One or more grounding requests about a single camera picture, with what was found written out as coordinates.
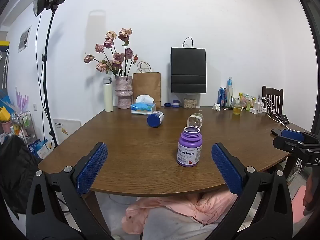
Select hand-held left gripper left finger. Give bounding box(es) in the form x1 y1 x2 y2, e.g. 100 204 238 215
26 142 118 240

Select glass of yellow drink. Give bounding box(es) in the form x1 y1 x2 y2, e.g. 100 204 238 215
232 98 243 116

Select blue and white packets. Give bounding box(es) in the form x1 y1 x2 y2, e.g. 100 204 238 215
27 138 48 159

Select black studio light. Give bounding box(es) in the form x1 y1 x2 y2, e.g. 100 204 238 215
33 0 71 18

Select black paper bag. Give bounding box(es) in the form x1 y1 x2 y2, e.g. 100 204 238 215
171 37 207 94

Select colourful snack packets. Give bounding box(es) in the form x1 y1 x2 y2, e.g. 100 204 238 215
238 92 256 111

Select black light stand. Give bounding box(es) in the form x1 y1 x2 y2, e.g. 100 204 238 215
41 10 59 148

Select pink padded jacket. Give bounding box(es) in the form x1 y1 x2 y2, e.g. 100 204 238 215
121 188 238 235

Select black jacket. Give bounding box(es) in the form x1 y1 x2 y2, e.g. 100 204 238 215
0 134 48 221

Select clear glass cup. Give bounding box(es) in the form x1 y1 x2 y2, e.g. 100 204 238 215
187 113 204 130

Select brown paper bag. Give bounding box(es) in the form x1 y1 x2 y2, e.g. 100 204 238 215
132 61 162 109

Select dried pink rose bouquet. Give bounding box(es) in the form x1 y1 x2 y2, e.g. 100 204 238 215
84 28 138 77

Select person's right forearm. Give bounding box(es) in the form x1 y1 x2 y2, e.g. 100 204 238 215
303 172 320 212

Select purple supplement bottle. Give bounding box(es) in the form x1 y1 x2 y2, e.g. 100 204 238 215
177 127 203 167

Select white power strip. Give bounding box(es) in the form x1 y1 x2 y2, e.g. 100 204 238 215
250 99 266 114

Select tall glass bottle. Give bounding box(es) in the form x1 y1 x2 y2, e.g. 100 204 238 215
225 76 234 108

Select blue tissue box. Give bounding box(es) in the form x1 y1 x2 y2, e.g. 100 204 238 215
131 95 156 115

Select clear container of nuts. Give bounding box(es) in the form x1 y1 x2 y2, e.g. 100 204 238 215
184 97 198 109

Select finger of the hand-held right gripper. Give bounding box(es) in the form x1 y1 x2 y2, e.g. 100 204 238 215
282 129 320 143
273 135 320 155

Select purple paper decoration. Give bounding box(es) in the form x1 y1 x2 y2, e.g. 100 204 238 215
15 86 30 111

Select pink seat cushion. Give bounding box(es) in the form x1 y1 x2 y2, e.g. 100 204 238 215
291 185 313 217

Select white thermos bottle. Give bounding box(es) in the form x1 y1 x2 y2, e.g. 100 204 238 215
103 77 114 112

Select dark wooden chair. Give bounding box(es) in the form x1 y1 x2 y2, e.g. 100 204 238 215
262 85 284 117

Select white charging cables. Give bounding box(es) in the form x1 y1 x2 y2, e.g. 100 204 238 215
259 97 287 123

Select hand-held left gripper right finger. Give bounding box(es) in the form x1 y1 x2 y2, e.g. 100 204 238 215
207 142 293 240

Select white board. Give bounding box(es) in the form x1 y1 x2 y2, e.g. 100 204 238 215
53 118 82 147

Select blue drink can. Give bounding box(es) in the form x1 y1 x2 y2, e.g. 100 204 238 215
218 87 227 106

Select metal wire rack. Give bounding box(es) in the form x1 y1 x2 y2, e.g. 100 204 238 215
11 110 38 144

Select pink marbled vase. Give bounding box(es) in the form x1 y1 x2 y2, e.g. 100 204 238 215
115 75 133 109

